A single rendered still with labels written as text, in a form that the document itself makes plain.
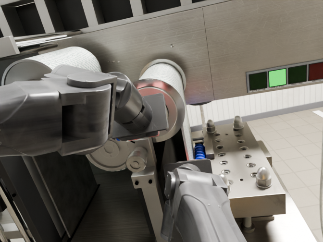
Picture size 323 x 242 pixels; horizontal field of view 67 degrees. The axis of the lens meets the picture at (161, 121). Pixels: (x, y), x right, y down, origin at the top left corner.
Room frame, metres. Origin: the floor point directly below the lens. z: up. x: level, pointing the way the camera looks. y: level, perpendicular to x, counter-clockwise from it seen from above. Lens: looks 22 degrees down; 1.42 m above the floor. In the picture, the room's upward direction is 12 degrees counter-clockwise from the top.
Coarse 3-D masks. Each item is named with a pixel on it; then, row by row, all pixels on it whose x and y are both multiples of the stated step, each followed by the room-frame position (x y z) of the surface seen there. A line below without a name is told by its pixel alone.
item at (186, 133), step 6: (186, 108) 0.72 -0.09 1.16; (186, 114) 0.67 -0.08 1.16; (186, 120) 0.63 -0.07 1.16; (186, 126) 0.59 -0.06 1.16; (186, 132) 0.56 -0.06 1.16; (186, 138) 0.53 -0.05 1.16; (186, 144) 0.50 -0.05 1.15; (192, 144) 0.69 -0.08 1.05; (186, 150) 0.50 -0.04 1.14; (192, 150) 0.64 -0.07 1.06; (186, 156) 0.50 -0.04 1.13; (192, 156) 0.60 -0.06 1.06
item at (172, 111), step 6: (138, 90) 0.50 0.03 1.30; (144, 90) 0.49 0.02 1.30; (150, 90) 0.49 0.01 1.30; (156, 90) 0.49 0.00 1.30; (162, 90) 0.49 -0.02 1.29; (168, 96) 0.49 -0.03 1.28; (168, 102) 0.49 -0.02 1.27; (174, 102) 0.49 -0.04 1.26; (168, 108) 0.49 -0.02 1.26; (174, 108) 0.48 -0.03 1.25; (168, 114) 0.49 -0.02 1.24; (174, 114) 0.49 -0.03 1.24; (168, 120) 0.49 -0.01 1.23; (174, 120) 0.49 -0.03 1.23; (162, 132) 0.49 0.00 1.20
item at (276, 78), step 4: (272, 72) 0.75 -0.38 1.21; (276, 72) 0.75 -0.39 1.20; (280, 72) 0.75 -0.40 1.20; (284, 72) 0.75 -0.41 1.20; (272, 76) 0.75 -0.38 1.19; (276, 76) 0.75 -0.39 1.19; (280, 76) 0.75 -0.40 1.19; (284, 76) 0.75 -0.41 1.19; (272, 80) 0.75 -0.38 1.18; (276, 80) 0.75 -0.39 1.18; (280, 80) 0.75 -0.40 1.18; (284, 80) 0.75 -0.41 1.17; (272, 84) 0.75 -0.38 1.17; (276, 84) 0.75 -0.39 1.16; (280, 84) 0.75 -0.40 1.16; (284, 84) 0.75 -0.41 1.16
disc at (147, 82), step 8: (144, 80) 0.50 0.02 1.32; (152, 80) 0.50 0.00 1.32; (160, 80) 0.50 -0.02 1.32; (160, 88) 0.50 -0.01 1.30; (168, 88) 0.49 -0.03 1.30; (176, 96) 0.49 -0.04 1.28; (176, 104) 0.49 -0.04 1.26; (184, 112) 0.49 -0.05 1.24; (176, 120) 0.49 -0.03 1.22; (176, 128) 0.49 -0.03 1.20; (160, 136) 0.50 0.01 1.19; (168, 136) 0.50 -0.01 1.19
